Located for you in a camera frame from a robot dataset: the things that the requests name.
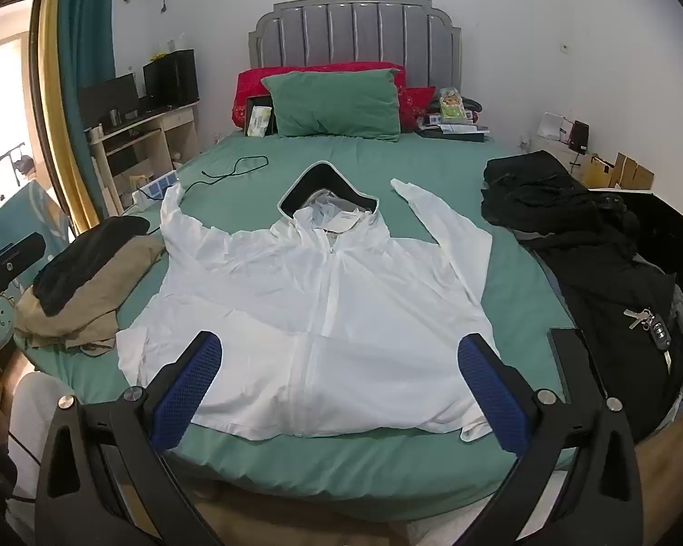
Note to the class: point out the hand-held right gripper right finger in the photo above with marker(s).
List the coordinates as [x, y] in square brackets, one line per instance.
[492, 392]

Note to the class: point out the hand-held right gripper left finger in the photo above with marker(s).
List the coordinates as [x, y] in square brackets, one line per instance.
[190, 387]

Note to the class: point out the white hooded jacket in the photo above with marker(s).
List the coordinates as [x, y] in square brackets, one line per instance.
[319, 318]

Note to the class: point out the black clothes pile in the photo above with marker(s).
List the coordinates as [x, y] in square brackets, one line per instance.
[535, 193]

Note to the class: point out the black cloth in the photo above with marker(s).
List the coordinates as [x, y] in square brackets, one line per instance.
[79, 261]

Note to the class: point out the tan cloth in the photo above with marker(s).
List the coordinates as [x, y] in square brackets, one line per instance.
[91, 307]

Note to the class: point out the green bed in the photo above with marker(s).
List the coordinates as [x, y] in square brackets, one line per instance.
[375, 478]

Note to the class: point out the black jacket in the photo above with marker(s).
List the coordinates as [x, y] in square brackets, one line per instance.
[597, 284]

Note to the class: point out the white blue power strip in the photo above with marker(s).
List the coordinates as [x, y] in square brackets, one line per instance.
[156, 187]

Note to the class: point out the car keys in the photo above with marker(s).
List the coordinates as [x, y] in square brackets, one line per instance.
[657, 333]

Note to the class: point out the black monitor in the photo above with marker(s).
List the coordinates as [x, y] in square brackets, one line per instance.
[108, 96]

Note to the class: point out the golden curtain trim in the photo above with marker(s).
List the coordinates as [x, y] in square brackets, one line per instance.
[51, 68]

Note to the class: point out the wooden shelf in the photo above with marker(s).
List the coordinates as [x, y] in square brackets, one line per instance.
[176, 125]

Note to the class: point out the cardboard boxes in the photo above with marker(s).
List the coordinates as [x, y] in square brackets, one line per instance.
[626, 173]

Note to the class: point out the teal curtain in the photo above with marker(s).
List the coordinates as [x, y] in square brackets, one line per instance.
[88, 28]

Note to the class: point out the black computer tower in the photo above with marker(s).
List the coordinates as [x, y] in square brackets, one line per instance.
[173, 77]

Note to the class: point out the black flat case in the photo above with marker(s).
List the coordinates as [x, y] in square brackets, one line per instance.
[455, 133]

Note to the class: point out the small black device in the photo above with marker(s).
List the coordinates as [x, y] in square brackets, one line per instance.
[579, 136]

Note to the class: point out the open black box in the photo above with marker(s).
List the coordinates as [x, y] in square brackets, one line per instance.
[260, 119]

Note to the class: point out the green snack packet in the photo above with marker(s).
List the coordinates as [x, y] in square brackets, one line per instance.
[452, 105]

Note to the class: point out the small red pillow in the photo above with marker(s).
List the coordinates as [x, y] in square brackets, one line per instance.
[415, 105]

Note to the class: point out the red bag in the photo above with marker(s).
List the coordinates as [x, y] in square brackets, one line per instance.
[250, 91]

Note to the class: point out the green pillow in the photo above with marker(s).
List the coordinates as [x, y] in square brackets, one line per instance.
[336, 102]

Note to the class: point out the grey padded headboard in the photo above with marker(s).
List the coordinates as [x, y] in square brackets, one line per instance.
[353, 28]

